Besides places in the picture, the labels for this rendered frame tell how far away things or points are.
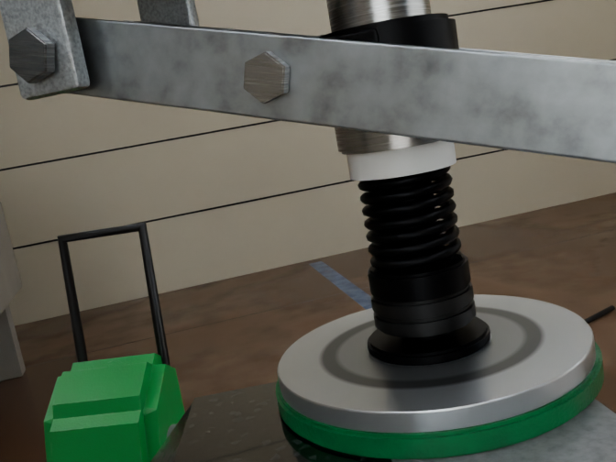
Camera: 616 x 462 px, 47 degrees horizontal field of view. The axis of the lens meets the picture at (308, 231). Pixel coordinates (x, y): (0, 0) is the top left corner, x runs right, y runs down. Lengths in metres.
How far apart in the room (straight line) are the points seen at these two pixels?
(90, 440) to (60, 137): 3.36
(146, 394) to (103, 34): 1.18
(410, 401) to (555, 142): 0.16
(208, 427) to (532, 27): 5.16
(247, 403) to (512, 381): 0.19
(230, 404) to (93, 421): 1.09
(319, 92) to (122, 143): 4.34
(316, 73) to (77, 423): 1.28
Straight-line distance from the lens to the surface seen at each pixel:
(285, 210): 4.86
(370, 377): 0.46
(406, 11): 0.44
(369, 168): 0.44
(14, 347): 3.80
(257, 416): 0.50
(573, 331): 0.50
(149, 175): 4.75
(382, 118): 0.41
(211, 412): 0.52
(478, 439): 0.41
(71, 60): 0.48
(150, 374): 1.62
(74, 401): 1.63
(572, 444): 0.42
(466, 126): 0.40
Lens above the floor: 1.07
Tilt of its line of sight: 10 degrees down
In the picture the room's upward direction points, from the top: 10 degrees counter-clockwise
